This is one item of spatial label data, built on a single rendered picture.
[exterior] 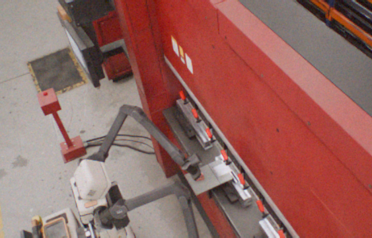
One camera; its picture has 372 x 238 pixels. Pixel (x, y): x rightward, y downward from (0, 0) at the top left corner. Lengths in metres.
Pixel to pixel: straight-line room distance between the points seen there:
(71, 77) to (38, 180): 1.55
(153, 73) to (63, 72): 2.56
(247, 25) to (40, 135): 3.54
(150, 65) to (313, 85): 1.85
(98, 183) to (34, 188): 2.04
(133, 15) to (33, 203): 2.24
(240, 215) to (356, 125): 1.57
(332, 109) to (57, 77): 4.50
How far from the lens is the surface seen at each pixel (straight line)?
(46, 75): 5.68
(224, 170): 2.85
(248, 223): 2.78
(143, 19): 2.93
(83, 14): 2.95
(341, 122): 1.37
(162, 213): 3.90
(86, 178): 2.51
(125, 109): 2.59
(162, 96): 3.37
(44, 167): 4.60
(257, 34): 1.69
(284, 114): 1.68
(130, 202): 2.44
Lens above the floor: 3.29
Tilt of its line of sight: 46 degrees down
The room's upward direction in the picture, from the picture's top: 11 degrees counter-clockwise
